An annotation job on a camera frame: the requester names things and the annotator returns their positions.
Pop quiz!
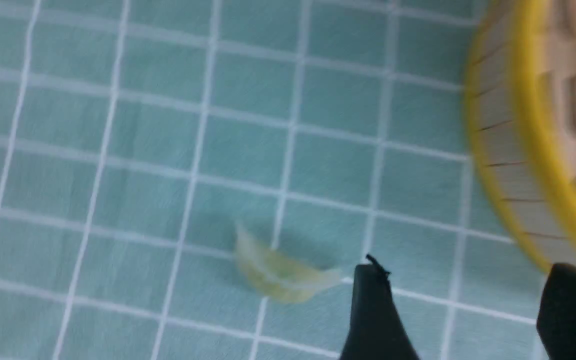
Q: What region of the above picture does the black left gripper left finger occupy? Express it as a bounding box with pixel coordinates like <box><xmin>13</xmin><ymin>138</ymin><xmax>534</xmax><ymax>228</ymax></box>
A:
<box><xmin>339</xmin><ymin>254</ymin><xmax>419</xmax><ymax>360</ymax></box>

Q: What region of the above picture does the green checked tablecloth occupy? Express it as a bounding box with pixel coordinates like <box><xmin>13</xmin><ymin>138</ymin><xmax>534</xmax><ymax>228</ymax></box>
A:
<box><xmin>0</xmin><ymin>0</ymin><xmax>547</xmax><ymax>360</ymax></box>

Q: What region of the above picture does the pale green dumpling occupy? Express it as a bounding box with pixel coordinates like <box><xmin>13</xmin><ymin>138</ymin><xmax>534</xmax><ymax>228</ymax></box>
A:
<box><xmin>234</xmin><ymin>222</ymin><xmax>343</xmax><ymax>304</ymax></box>

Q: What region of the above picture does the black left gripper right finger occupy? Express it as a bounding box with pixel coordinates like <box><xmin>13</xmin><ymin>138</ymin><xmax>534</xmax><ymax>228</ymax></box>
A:
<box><xmin>536</xmin><ymin>263</ymin><xmax>576</xmax><ymax>360</ymax></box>

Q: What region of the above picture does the bamboo steamer tray yellow rim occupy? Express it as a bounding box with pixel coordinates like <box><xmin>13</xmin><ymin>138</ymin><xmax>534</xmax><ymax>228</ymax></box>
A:
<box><xmin>464</xmin><ymin>0</ymin><xmax>576</xmax><ymax>272</ymax></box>

